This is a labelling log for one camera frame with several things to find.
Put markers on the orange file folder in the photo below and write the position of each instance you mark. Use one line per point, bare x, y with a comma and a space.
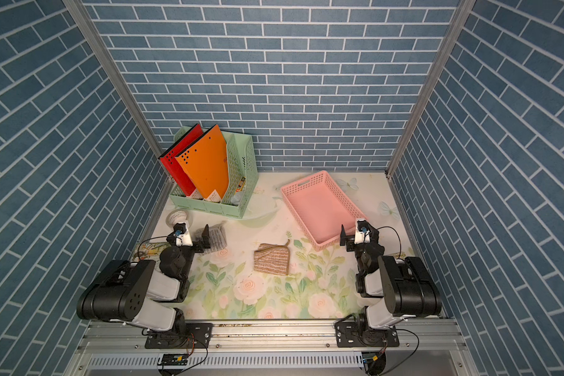
205, 163

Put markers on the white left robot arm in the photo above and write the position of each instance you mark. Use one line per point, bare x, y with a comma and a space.
133, 293

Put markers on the brown striped dishcloth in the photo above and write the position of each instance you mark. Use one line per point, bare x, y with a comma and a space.
272, 259

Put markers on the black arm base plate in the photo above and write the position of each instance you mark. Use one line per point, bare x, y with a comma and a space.
193, 336

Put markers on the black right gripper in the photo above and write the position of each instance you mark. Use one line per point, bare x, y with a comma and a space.
351, 240

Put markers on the white perforated cable duct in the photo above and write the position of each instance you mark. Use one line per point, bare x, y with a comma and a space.
151, 361

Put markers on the green plastic file rack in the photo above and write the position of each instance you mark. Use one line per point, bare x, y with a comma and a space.
243, 174

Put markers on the aluminium corner post right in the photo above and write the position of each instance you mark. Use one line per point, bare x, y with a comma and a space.
456, 25

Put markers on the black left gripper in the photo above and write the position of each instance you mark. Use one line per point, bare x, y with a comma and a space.
198, 246

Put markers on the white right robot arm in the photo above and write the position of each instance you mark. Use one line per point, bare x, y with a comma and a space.
403, 287

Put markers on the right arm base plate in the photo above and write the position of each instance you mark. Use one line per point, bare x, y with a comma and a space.
349, 335

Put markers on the aluminium corner post left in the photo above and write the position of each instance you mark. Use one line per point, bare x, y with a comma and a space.
92, 36

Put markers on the grey striped dishcloth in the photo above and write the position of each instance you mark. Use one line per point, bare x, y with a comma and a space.
217, 239

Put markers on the small black controller box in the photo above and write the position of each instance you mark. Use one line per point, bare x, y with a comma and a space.
175, 360

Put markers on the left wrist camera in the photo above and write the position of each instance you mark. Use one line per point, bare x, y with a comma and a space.
181, 235

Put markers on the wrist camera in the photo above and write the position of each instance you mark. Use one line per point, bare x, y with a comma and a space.
181, 235
362, 232

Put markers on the aluminium corner post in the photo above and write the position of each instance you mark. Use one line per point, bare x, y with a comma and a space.
456, 25
92, 36

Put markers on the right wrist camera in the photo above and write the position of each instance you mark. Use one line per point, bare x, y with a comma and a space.
362, 232

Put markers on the clear packing tape roll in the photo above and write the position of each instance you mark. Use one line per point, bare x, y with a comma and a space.
178, 216

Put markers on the aluminium frame rail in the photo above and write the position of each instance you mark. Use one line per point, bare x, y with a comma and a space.
278, 335

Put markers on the left picture book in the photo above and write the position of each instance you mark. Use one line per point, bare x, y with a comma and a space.
149, 250

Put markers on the pink plastic basket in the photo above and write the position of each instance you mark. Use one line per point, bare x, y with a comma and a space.
321, 208

